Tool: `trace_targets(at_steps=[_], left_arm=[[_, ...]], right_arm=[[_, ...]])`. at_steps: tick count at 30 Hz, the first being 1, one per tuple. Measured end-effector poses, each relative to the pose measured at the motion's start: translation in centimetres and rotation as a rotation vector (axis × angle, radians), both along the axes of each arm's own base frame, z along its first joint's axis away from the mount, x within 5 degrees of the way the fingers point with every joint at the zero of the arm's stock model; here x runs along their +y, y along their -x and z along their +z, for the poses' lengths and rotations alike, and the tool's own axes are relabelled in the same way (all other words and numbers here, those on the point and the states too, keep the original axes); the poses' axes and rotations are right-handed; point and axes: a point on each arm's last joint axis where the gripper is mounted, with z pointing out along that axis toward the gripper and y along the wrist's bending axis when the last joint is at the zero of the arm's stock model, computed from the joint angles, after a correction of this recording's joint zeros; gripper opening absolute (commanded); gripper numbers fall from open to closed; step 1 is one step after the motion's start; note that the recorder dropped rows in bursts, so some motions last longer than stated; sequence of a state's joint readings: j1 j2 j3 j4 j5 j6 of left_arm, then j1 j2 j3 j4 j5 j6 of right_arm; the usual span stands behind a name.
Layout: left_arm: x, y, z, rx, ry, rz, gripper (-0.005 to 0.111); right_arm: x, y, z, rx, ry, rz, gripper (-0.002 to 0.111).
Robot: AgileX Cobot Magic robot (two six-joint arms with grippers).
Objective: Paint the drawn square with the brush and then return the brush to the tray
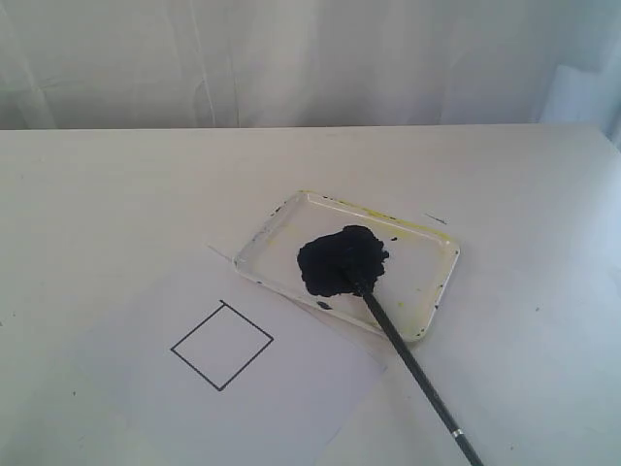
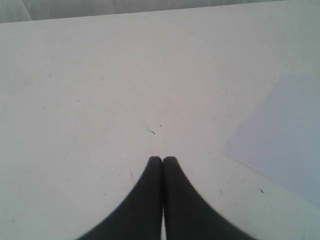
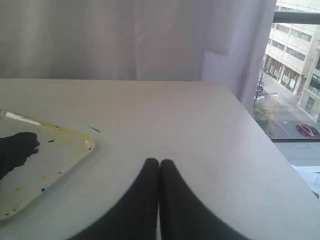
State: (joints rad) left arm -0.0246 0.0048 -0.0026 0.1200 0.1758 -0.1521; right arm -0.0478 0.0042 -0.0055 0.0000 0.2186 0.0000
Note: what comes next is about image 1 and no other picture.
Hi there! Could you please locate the white plastic paint tray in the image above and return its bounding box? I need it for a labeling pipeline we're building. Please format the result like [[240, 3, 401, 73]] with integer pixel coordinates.
[[233, 190, 460, 343]]

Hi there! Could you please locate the dark blue paint blob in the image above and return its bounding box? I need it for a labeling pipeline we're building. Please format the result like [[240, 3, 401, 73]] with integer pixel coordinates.
[[297, 225, 390, 297]]

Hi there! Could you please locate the white paper sheet with square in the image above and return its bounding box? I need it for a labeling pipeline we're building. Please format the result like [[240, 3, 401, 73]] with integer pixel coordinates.
[[73, 248, 383, 465]]

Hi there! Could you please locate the white backdrop curtain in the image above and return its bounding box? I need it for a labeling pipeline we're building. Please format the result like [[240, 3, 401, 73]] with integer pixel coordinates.
[[1, 1, 620, 132]]

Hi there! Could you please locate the black paintbrush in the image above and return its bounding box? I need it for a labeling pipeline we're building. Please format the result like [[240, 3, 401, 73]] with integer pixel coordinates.
[[341, 267, 483, 466]]

